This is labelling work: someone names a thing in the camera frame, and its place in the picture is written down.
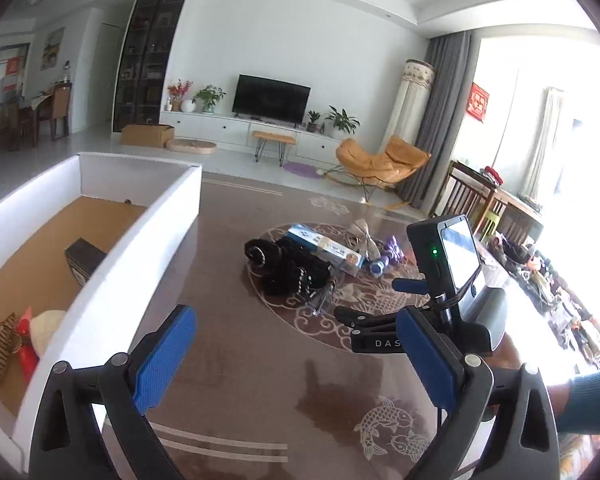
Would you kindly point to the framed wall painting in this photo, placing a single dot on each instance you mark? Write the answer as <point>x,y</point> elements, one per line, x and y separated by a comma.
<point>53,47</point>

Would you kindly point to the red window decoration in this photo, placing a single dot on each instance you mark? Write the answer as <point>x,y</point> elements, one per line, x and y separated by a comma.
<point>11,75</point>

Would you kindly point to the blue and white carton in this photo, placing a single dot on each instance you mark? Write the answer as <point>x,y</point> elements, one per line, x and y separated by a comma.
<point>325,250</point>

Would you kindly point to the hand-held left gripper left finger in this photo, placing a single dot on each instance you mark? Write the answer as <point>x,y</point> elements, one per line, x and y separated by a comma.
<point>165,360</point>

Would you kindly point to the wooden dining table set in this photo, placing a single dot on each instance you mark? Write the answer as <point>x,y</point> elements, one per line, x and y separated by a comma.
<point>45,110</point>

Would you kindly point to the purple toy dumbbell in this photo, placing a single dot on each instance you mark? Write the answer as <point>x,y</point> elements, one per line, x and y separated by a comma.
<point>392,252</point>

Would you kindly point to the red flowers in vase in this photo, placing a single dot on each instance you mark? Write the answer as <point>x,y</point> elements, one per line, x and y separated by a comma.
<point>177,92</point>

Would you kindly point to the white round vase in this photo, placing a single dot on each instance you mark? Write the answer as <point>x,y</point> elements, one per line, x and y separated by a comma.
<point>188,106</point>

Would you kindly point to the grey curtain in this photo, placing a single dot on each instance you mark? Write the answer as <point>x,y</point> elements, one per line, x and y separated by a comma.
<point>445,110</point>

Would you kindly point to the black printed carton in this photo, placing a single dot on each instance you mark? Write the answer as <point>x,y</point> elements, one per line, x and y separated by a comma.
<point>82,260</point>

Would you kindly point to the person's right forearm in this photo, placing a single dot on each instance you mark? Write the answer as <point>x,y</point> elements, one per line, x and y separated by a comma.
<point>590,400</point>

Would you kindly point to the red glossy ornament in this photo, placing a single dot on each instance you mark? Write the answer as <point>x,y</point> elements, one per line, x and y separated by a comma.
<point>27,360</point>

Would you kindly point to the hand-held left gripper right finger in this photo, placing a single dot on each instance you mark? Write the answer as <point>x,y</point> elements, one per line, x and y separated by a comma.
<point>427,355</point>

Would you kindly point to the black flat television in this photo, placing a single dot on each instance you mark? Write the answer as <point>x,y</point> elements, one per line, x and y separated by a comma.
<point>270,99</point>

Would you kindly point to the broad-leaf potted plant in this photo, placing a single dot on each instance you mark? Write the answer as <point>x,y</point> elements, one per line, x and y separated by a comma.
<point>342,120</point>

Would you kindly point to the orange rocking chair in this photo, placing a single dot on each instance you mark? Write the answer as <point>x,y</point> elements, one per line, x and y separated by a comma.
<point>375,160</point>

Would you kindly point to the large white storage box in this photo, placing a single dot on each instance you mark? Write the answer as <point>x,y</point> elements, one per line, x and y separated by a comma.
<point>145,240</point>

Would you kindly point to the white television cabinet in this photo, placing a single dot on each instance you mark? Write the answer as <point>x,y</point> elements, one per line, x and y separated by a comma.
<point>205,127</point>

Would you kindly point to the striped brown pouch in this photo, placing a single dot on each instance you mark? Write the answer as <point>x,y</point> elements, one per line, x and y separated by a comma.
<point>5,350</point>

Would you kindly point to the cloth-covered standing air conditioner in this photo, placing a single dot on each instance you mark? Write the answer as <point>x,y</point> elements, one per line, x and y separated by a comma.
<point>410,105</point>

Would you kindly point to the open cardboard box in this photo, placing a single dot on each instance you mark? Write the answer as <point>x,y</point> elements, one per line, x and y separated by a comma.
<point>145,136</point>

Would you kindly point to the brown fish-patterned desktop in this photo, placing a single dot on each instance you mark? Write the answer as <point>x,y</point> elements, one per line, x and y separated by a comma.
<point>260,360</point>

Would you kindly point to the pile of assorted clutter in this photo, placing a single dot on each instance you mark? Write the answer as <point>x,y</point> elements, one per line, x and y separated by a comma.
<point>570,300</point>

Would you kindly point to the wooden side table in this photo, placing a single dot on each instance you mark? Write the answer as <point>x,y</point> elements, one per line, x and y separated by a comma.
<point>517,210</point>

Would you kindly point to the purple floor mat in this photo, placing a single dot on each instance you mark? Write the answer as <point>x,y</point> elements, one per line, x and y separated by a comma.
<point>302,169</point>

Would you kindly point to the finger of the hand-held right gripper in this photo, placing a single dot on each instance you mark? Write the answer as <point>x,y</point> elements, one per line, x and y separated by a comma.
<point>410,286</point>
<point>365,321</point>

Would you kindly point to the dark glass display cabinet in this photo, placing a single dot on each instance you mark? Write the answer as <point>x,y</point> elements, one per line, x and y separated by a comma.
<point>150,50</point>

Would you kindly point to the white sheer curtain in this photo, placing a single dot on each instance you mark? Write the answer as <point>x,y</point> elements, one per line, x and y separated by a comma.
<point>545,140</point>

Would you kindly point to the small wooden bench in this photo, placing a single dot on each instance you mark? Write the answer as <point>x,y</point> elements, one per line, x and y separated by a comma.
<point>274,137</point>

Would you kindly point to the bushy green potted plant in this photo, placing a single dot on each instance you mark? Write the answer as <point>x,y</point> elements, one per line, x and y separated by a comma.
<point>209,96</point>

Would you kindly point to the small potted plant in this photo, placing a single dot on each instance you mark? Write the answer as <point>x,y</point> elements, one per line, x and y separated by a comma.
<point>314,120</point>

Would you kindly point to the clear glasses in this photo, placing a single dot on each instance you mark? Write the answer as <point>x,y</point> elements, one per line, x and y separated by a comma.
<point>322,300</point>

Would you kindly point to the dark wooden chair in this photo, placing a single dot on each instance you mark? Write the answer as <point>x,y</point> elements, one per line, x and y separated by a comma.
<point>462,195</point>

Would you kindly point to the red wall hanging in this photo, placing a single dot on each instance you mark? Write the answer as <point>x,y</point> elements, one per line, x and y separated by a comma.
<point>479,101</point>

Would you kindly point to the beige oval pet bed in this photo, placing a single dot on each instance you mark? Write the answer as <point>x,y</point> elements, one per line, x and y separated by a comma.
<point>192,147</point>

